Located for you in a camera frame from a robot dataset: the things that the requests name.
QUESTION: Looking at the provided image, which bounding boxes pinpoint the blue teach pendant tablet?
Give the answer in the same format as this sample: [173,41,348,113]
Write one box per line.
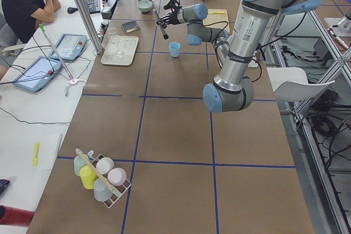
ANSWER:
[55,33,87,61]

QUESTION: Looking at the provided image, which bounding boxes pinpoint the metal rod with green tip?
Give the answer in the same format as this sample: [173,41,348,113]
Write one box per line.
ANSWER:
[38,23,75,83]

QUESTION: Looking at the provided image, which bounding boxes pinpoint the white plastic cup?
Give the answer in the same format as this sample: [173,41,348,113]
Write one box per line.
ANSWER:
[96,157,114,175]

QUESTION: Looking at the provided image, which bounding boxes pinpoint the grey blue plastic cup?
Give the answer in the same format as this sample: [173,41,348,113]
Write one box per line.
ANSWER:
[93,179,112,202]

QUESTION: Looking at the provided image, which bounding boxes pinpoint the pink plastic cup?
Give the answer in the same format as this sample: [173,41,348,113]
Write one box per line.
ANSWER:
[107,168,127,186]

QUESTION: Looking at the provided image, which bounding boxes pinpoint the white chair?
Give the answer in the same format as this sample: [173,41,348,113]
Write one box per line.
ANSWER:
[267,67,335,102]

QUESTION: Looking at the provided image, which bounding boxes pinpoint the aluminium frame post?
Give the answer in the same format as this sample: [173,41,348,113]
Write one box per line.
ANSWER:
[74,0,103,54]

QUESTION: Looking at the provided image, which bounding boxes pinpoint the person in black shirt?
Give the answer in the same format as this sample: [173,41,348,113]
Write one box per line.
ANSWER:
[1,0,61,43]

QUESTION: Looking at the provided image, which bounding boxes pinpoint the bamboo cutting board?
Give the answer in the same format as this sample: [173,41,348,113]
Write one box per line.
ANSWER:
[203,9,231,34]

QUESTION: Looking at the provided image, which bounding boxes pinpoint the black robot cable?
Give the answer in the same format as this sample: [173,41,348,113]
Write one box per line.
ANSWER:
[211,12,308,83]

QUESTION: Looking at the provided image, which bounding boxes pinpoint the light blue plastic cup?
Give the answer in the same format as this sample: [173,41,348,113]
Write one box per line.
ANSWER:
[168,42,181,58]

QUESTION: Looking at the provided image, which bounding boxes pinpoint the green bowl of ice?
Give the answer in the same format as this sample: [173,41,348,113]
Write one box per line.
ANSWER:
[137,0,153,13]

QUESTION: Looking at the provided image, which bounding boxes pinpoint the grey and yellow folded cloth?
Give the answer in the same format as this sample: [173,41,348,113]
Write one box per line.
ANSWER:
[121,20,140,33]

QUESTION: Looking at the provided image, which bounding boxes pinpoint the green plastic cup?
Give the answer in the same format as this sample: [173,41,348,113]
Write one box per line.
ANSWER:
[73,155,86,176]

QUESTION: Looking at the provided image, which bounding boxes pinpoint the white wire cup rack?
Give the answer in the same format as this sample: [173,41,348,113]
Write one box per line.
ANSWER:
[87,150,132,208]

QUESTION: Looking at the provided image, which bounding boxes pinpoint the clear wine glass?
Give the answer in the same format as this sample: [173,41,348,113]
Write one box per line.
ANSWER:
[107,27,123,57]

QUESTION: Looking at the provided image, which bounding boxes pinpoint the black keyboard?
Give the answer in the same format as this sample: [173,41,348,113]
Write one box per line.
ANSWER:
[84,0,101,14]

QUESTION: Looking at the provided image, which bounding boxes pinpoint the yellow plastic spoon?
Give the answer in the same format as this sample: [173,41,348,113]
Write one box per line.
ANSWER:
[32,141,39,166]

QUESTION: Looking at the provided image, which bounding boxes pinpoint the black computer mouse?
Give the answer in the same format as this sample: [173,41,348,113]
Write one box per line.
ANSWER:
[67,7,78,14]

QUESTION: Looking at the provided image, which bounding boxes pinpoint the cream bear tray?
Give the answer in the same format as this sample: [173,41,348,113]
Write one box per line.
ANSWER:
[100,36,139,66]

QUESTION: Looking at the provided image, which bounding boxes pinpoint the steel muddler with black tip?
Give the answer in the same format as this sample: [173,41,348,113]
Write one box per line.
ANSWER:
[152,9,169,39]

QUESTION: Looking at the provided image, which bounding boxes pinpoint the yellow plastic cup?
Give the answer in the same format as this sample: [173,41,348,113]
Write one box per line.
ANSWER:
[79,165,98,190]

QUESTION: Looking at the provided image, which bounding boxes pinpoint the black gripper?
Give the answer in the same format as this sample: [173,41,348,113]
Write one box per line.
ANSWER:
[160,0,182,26]

